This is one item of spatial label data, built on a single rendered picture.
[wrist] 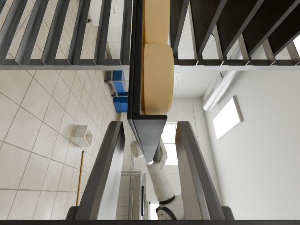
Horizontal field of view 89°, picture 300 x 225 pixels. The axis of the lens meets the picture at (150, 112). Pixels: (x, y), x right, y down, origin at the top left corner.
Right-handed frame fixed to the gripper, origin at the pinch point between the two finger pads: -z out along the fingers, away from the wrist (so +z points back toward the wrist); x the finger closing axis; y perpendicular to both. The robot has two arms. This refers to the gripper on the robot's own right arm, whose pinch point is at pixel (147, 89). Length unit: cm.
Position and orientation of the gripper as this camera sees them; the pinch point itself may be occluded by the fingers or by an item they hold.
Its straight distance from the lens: 52.3
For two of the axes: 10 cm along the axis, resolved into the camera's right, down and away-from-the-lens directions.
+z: -0.1, 9.1, 4.2
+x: 10.0, 0.0, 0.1
